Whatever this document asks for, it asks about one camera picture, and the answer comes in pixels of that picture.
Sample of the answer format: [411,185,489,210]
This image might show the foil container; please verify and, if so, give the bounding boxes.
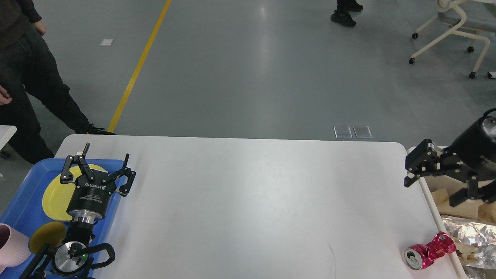
[441,215,496,247]

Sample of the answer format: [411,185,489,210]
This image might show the beige plastic bin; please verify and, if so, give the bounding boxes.
[415,176,489,279]

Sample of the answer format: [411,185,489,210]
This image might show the white office chair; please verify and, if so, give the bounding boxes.
[409,0,496,79]

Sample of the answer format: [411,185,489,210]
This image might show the brown paper ball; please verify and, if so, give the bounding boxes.
[455,242,479,265]

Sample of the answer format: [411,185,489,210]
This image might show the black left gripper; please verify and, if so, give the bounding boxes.
[59,142,136,224]

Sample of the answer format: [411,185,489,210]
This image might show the crushed red can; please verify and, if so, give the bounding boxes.
[403,231,456,270]

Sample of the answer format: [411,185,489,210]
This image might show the dark green mug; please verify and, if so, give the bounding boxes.
[28,221,67,254]

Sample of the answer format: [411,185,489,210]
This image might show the pink mug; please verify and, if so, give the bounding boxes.
[0,224,31,273]

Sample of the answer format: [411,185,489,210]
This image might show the floor outlet cover plates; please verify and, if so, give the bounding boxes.
[333,126,373,140]

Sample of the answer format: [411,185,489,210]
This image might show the yellow round plate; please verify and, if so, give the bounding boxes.
[42,164,106,221]

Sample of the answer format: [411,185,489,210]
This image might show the person in black shoes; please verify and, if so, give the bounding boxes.
[330,0,364,27]

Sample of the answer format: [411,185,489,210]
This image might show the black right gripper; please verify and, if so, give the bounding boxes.
[404,116,496,207]

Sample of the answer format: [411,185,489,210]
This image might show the blue plastic tray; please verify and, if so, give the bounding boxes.
[0,158,129,279]

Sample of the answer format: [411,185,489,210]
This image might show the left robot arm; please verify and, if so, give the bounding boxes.
[20,143,136,279]

